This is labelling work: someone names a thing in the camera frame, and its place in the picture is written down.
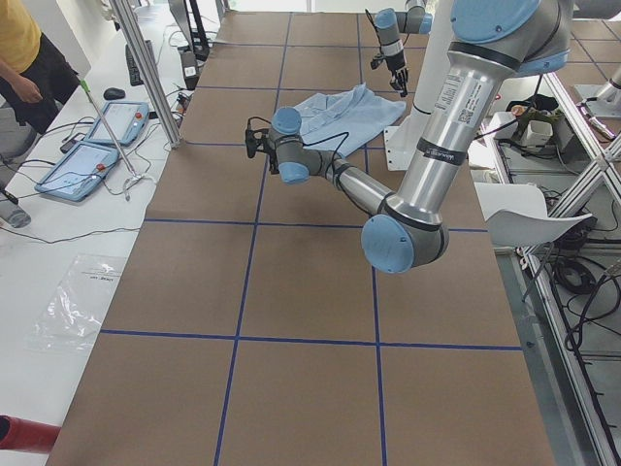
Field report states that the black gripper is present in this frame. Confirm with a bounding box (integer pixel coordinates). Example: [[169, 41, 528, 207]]
[[264, 143, 279, 174], [385, 53, 409, 97]]

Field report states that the light blue button-up shirt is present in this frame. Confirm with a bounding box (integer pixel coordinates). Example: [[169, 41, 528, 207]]
[[295, 83, 407, 157]]

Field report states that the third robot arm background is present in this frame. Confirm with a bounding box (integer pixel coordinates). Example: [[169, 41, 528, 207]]
[[573, 68, 620, 119]]

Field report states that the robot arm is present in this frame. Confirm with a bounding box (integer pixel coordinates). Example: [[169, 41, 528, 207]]
[[366, 1, 434, 97], [246, 1, 573, 274]]

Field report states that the white central mounting column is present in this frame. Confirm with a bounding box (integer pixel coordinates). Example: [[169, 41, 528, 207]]
[[384, 0, 454, 171]]

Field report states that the black monitor stand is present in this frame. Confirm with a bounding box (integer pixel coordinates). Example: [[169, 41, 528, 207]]
[[168, 0, 211, 90]]

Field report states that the reacher grabber stick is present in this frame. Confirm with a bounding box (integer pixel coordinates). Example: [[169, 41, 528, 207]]
[[80, 79, 156, 202]]

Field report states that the blue teach pendant far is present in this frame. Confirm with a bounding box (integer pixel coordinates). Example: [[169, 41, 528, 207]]
[[85, 100, 149, 147]]

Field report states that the blue teach pendant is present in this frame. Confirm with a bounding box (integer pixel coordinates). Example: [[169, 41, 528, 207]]
[[35, 142, 119, 202], [85, 100, 149, 147]]

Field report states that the black keyboard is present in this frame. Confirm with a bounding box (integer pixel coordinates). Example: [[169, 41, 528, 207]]
[[125, 40, 156, 86]]

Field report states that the black computer mouse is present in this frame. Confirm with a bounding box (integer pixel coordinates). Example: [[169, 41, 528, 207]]
[[103, 87, 126, 101]]

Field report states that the white chair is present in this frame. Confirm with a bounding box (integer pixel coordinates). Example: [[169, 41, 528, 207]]
[[474, 183, 593, 248]]

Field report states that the blue teach pendant near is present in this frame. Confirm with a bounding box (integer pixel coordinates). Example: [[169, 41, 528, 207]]
[[35, 142, 119, 202]]

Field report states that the person in yellow shirt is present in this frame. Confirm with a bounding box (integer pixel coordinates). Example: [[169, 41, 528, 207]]
[[1, 1, 80, 135]]

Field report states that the clear plastic bag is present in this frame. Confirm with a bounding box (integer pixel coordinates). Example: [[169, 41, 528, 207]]
[[26, 254, 127, 353]]

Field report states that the red cylinder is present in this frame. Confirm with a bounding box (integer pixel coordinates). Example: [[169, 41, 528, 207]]
[[1, 415, 61, 453]]

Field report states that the aluminium frame post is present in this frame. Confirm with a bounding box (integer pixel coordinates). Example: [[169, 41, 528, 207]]
[[110, 0, 180, 149]]

